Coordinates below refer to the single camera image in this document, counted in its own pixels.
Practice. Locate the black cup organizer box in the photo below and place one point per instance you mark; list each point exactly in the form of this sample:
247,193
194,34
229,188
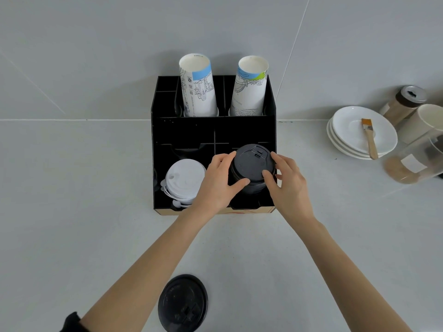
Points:
180,131

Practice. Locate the person's left hand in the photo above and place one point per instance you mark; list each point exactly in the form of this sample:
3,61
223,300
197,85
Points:
216,190

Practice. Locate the plain white paper cup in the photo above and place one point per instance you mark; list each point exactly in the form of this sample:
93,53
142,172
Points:
418,124

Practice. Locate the black sleeve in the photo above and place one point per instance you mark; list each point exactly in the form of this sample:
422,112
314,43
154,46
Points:
72,325

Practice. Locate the white saucer plate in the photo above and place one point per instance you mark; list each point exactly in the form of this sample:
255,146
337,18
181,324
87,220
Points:
337,147
332,136
349,124

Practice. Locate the person's right hand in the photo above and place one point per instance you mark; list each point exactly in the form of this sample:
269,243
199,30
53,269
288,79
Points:
294,193

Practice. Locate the clear jar with brown powder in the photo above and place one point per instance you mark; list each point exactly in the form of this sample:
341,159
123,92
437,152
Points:
398,171

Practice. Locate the person's right forearm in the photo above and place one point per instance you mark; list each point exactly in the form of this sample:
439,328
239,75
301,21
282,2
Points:
349,280

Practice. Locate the stack of white lids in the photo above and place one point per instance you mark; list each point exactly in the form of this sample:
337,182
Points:
183,179

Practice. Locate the blue printed paper cup stack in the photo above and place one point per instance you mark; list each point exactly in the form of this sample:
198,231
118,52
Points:
199,89

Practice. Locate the black plastic cup lid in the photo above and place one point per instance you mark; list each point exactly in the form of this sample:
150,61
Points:
251,162
181,304

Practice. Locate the brown spice jar black cap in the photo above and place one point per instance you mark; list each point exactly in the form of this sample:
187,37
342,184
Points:
398,108

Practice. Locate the person's left forearm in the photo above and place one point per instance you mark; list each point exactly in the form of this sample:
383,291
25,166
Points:
149,273

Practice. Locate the blue green printed cup stack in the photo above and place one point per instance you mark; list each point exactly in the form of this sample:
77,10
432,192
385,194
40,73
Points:
249,93

